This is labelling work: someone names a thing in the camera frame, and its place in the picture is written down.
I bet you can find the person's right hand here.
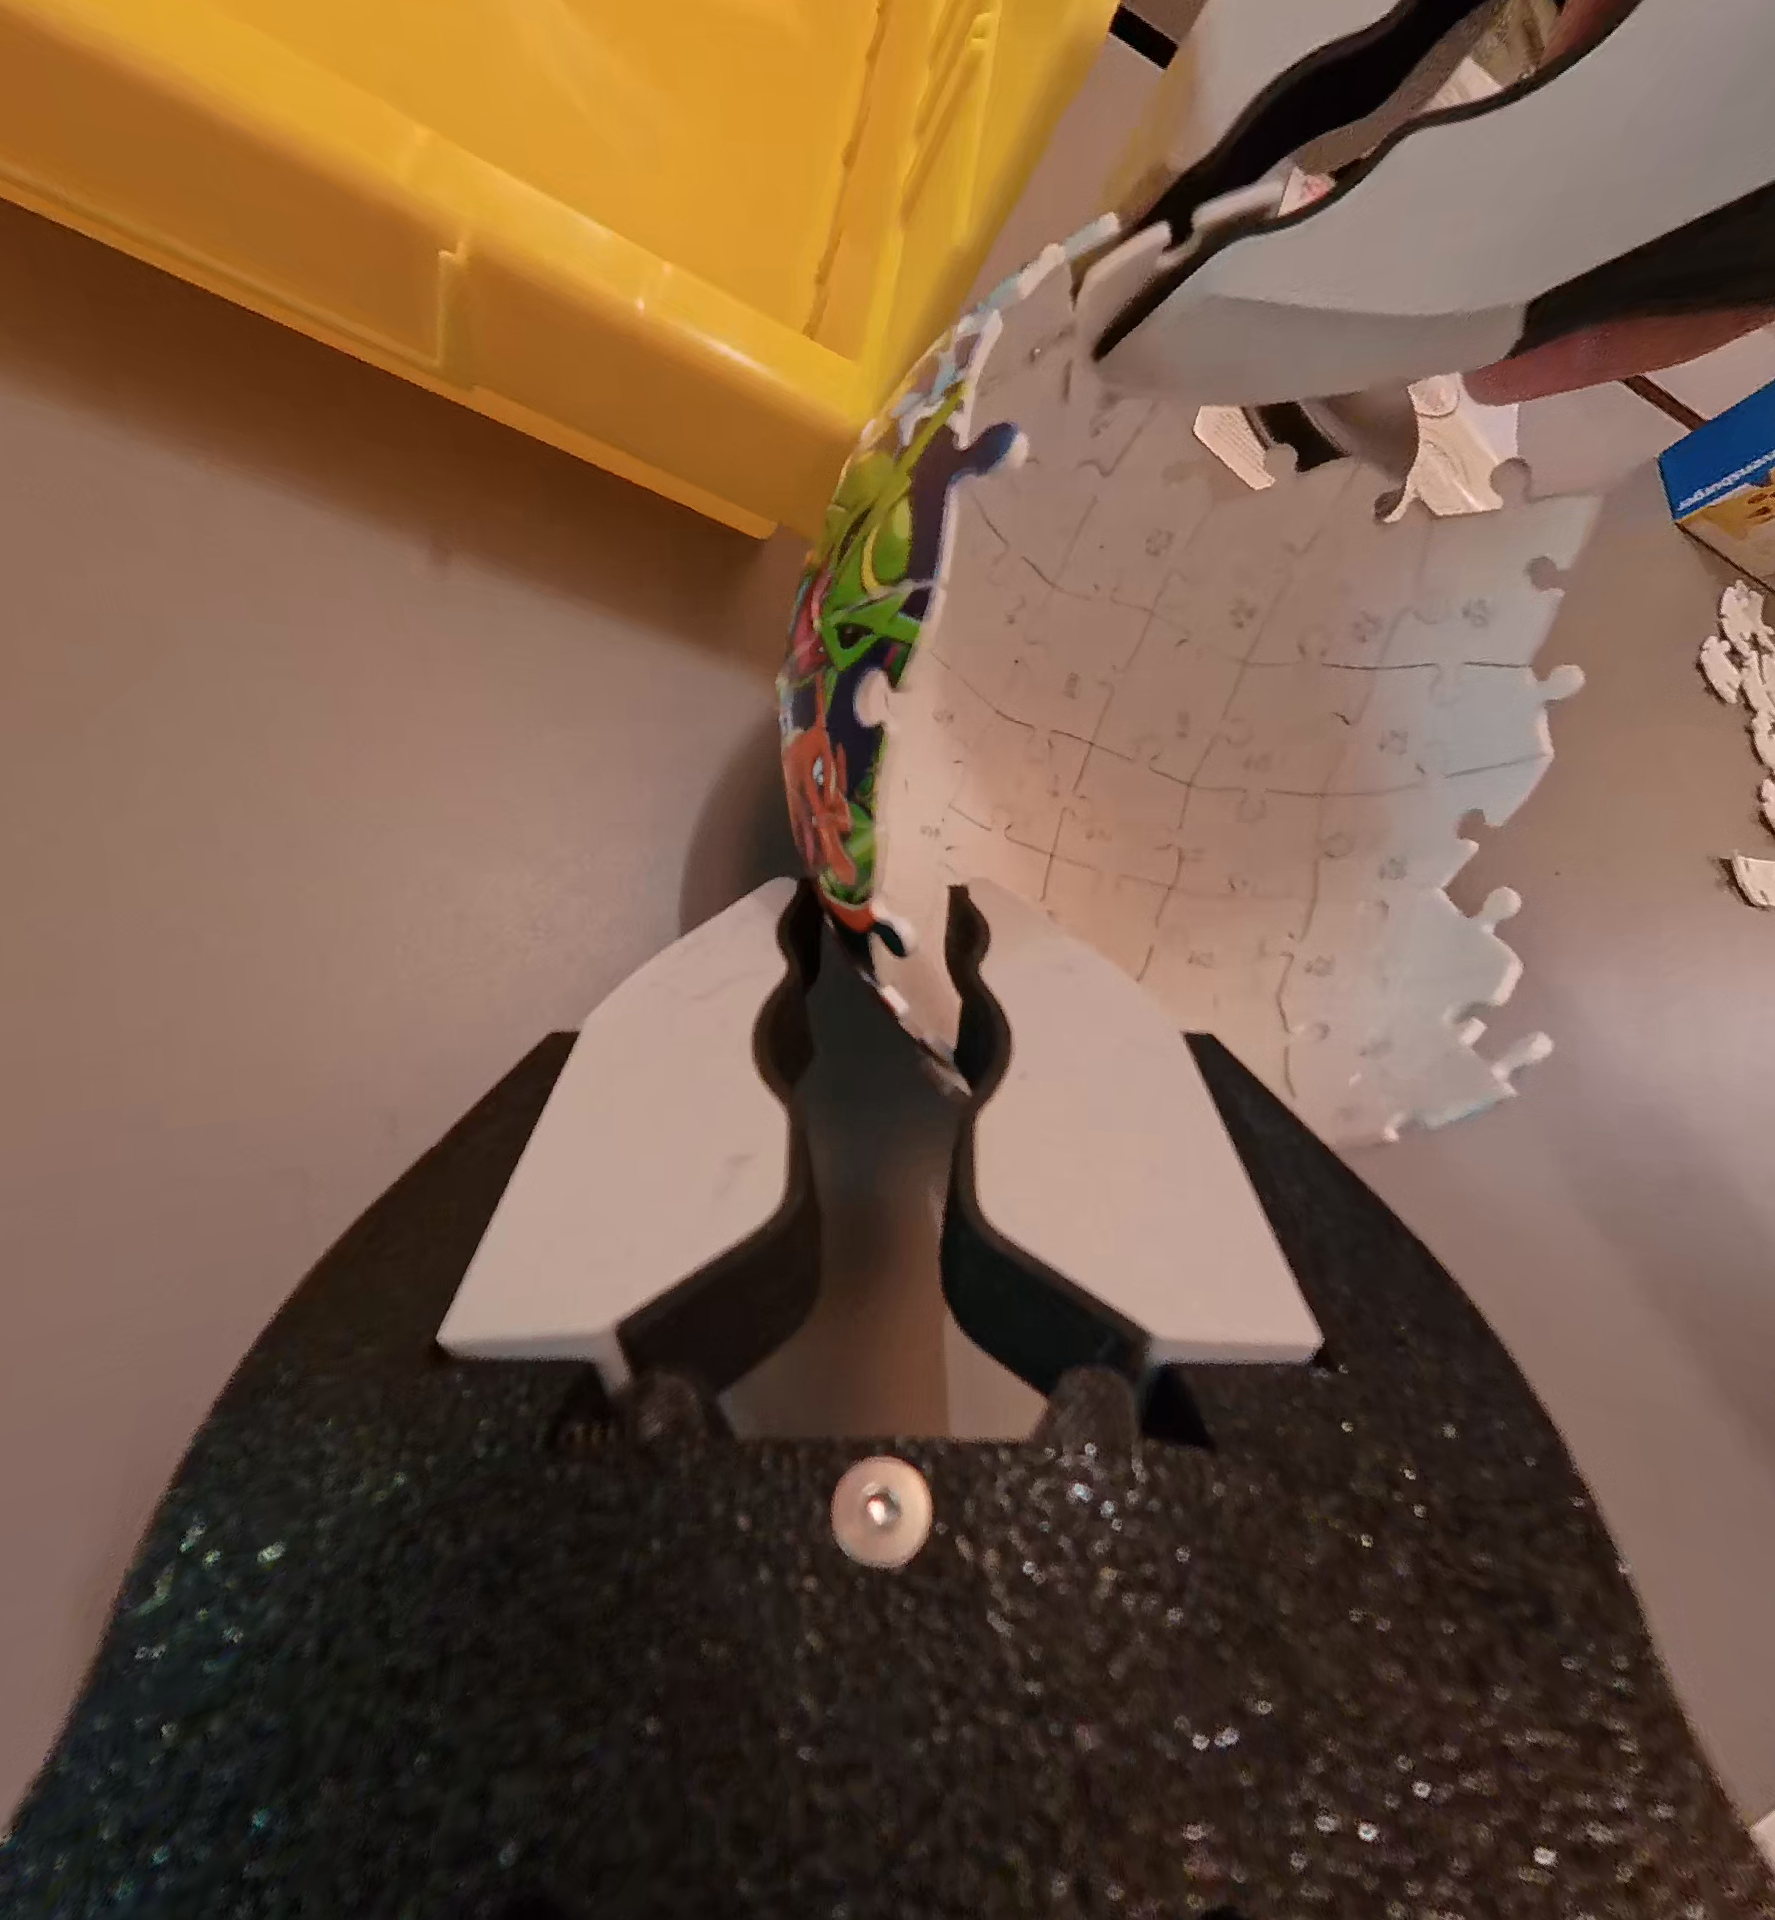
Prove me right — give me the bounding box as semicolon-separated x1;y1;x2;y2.
1469;321;1633;407

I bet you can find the colourful puzzle ball shell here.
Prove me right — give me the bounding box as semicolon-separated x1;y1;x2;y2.
774;209;1601;1150

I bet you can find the blue puzzle box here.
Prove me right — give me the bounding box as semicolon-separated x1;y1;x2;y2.
1655;335;1775;640

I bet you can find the large yellow plastic bin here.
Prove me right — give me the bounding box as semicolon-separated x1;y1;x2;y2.
0;0;1129;541

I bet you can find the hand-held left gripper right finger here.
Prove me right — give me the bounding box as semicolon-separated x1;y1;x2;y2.
940;883;1327;1427

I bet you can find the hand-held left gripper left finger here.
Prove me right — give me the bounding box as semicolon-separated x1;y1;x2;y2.
438;876;830;1427

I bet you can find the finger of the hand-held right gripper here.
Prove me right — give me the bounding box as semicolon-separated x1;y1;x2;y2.
1093;14;1775;410
1133;0;1503;250

